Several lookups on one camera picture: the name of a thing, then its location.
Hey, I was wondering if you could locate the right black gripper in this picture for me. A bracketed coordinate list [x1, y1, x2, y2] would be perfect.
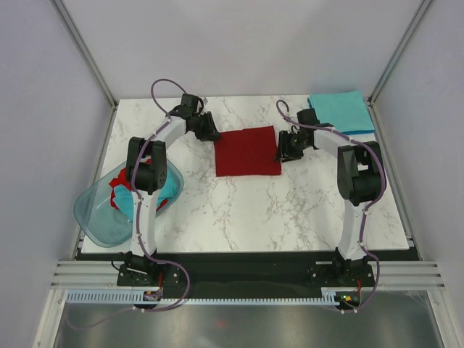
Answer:
[274, 130, 310, 162]

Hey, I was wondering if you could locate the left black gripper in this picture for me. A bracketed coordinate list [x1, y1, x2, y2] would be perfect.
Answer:
[190, 112, 221, 143]

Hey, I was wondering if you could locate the red t-shirt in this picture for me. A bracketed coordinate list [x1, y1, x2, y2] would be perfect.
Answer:
[214, 125, 282, 177]

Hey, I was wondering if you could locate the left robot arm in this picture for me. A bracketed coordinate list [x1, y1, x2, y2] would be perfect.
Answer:
[117, 94, 220, 286]

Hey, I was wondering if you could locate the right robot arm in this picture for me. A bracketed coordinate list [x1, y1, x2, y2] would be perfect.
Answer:
[275, 107, 387, 287]

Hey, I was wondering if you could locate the folded teal t-shirt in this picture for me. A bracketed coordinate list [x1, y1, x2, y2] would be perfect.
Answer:
[307, 89, 374, 134]

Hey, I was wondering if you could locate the red shirt in basket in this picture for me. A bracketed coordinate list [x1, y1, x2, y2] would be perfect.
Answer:
[109, 157, 175, 215]

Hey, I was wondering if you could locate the teal shirt in basket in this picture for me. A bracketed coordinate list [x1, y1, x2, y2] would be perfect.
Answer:
[110, 173, 181, 220]

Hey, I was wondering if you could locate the transparent blue plastic basket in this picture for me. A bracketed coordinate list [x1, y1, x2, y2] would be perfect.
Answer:
[74, 162, 184, 252]

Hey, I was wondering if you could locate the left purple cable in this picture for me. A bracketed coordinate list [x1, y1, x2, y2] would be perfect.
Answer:
[65, 79, 193, 331]

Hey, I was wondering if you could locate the purple cable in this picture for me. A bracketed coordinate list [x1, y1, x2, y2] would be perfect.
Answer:
[276, 100, 385, 315]
[65, 79, 193, 331]

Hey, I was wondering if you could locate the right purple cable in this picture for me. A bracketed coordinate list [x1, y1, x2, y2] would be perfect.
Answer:
[276, 100, 385, 315]

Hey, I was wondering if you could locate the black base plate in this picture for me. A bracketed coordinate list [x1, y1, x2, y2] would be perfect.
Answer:
[79, 248, 419, 300]

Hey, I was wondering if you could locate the white slotted cable duct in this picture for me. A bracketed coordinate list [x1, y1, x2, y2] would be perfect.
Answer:
[66, 289, 361, 306]

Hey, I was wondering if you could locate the right aluminium frame post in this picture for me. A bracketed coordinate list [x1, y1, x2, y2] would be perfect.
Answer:
[366, 0, 435, 107]

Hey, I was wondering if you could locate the aluminium frame post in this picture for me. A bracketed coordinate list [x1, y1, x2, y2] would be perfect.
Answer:
[366, 0, 435, 107]
[50, 0, 118, 110]

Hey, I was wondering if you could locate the left aluminium frame post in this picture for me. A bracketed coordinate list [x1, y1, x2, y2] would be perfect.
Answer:
[50, 0, 118, 110]

